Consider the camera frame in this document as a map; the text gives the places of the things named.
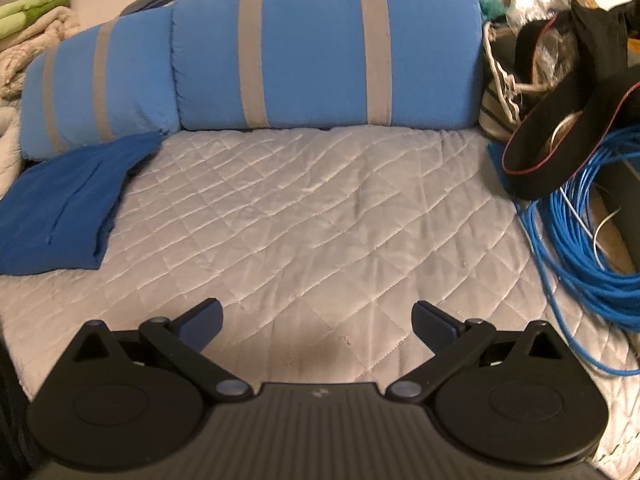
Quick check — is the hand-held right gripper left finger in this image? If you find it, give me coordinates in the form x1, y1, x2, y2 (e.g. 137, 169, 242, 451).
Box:
70, 298, 253, 403

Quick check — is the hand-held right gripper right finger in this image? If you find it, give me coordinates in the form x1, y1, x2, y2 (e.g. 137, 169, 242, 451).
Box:
385, 301, 568, 403

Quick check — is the blue fleece jacket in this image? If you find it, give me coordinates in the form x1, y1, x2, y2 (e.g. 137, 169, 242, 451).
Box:
0, 131, 163, 277

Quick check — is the black bag with red trim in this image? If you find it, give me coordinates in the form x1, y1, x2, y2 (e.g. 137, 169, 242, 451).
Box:
502, 0, 640, 201

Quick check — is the white laced sneaker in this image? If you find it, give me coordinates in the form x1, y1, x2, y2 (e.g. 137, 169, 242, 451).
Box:
477, 22, 551, 141

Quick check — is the dark grey tube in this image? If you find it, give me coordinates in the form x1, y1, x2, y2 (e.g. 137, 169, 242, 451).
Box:
595, 160, 640, 276

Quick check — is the blue striped pillow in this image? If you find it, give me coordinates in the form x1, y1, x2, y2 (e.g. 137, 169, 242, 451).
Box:
19, 10, 181, 161
172, 0, 486, 132

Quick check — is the white duvet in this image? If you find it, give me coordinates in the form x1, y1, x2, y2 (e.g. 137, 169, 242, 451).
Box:
0, 95, 26, 201

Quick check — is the teal cloth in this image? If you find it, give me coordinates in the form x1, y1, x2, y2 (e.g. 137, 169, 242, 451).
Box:
477, 0, 508, 23

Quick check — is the beige folded quilt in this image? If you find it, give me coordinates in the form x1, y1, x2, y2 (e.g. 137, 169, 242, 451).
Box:
0, 6, 81, 101

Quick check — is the blue cable coil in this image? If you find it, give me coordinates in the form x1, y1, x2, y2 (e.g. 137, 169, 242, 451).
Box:
520, 127, 640, 376

